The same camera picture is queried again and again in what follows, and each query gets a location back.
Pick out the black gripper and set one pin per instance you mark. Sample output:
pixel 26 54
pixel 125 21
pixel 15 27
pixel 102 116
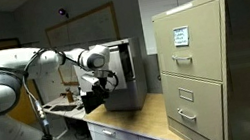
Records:
pixel 100 88

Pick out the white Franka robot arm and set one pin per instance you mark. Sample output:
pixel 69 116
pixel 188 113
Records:
pixel 14 138

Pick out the beige drawer with label holder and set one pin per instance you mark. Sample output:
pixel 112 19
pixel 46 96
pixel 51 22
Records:
pixel 200 119

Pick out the beige drawer with paper note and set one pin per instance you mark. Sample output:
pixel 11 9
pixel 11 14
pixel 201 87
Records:
pixel 198 65

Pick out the brown bottle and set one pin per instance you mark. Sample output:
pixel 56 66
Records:
pixel 69 95

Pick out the black keyboard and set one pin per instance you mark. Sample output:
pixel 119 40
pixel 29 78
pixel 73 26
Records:
pixel 63 107

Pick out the white desk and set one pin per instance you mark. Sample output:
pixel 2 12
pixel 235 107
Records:
pixel 61 115

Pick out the wooden top grey counter cabinet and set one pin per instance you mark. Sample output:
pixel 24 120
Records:
pixel 139 118

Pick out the small grey metal cabinet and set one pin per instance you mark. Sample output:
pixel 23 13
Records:
pixel 134 75

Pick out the wood framed whiteboard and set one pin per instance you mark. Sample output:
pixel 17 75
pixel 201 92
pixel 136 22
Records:
pixel 91 24

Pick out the white paper note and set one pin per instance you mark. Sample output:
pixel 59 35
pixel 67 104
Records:
pixel 181 36

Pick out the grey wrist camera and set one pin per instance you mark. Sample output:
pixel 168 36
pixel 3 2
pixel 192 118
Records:
pixel 90 79

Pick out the purple lit ceiling camera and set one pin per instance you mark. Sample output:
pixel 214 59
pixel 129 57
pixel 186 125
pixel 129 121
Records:
pixel 62 12

